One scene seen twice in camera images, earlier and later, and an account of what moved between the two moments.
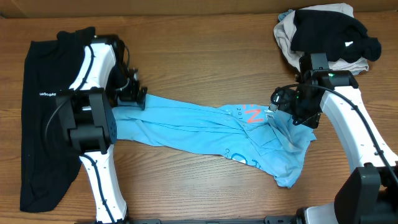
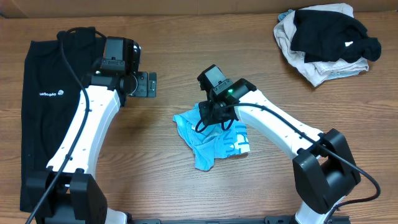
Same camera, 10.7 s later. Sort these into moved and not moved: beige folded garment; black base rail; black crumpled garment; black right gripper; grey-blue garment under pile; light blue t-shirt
Moved: light blue t-shirt; black right gripper
Not moved: grey-blue garment under pile; black base rail; black crumpled garment; beige folded garment
